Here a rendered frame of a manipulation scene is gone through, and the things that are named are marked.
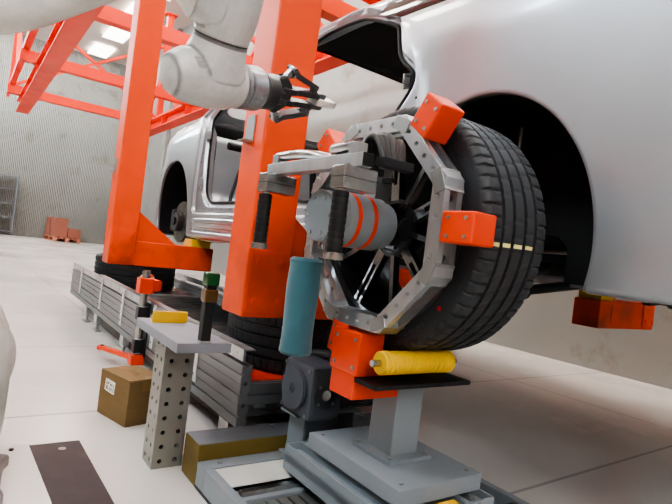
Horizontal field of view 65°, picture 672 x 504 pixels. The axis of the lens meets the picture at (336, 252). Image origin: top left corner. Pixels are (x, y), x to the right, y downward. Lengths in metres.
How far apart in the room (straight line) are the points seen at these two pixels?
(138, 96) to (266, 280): 2.15
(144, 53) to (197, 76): 2.73
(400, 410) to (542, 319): 4.22
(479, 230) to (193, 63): 0.64
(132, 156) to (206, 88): 2.60
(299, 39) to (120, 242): 2.08
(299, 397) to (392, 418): 0.34
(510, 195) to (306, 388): 0.85
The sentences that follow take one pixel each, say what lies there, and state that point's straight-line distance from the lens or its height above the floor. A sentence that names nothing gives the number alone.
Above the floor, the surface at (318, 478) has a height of 0.14.
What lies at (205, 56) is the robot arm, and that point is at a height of 1.08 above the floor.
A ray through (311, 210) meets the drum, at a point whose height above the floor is 0.86.
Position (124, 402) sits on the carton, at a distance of 2.24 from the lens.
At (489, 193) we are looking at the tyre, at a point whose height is 0.94.
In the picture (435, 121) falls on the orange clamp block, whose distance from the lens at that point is 1.25.
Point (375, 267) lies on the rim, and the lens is 1.48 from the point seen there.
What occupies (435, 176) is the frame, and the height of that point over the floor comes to 0.96.
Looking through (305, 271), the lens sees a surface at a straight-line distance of 1.37.
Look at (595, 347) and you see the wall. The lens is 5.37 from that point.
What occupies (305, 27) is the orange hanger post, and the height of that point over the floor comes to 1.49.
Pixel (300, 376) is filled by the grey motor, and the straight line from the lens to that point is 1.69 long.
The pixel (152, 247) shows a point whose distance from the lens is 3.60.
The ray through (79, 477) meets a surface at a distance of 1.14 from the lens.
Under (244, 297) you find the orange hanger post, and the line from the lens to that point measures 1.71.
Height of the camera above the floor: 0.76
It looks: level
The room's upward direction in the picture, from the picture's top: 7 degrees clockwise
